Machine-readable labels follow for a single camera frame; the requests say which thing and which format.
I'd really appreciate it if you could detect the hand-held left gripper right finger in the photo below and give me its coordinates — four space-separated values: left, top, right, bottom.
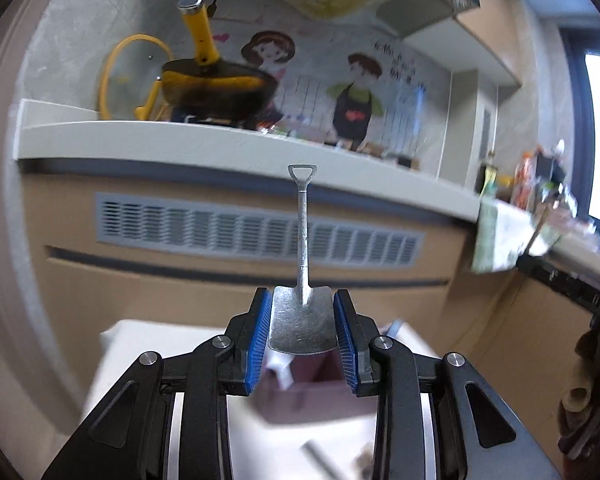
333 288 563 480

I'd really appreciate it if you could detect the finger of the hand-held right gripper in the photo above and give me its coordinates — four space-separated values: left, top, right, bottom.
517 254 593 311

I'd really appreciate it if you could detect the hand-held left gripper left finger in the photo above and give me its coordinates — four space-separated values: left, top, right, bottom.
40 287 273 480

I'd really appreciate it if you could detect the white plastic measuring spoon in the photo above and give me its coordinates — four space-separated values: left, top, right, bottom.
267 355 293 391

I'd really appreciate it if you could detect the shovel-shaped metal spoon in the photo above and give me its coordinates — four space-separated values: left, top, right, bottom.
269 164 337 356

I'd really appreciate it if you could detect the wooden chopstick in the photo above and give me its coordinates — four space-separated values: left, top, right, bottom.
524 200 551 258

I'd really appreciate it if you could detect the purple plastic utensil holder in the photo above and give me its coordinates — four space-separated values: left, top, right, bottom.
250 345 381 428

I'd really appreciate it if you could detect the dark flat-handled metal utensil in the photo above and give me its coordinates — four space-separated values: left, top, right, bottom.
302 440 343 480

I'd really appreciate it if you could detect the green checked tea towel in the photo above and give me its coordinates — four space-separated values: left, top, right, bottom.
471 195 551 273

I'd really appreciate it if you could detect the red-filled plastic bottle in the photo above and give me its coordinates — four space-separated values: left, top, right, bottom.
512 152 538 208

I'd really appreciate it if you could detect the long grey vent grille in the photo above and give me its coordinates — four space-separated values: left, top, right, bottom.
96 192 425 267

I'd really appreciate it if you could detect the dark sauce bottle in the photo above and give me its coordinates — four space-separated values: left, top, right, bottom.
477 152 498 196

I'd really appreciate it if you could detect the white fringed tablecloth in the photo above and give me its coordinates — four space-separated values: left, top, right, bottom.
80 317 446 480

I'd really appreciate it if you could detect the kitchen counter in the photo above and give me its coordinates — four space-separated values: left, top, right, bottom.
17 99 600 361

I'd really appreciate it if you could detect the glass lid with yellow rim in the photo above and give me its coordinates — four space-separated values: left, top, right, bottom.
98 34 176 122

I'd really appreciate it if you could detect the cartoon wall sticker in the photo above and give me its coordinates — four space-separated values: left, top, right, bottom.
205 0 431 153

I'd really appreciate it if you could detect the frying pan with yellow handle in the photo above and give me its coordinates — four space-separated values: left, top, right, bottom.
161 0 276 121

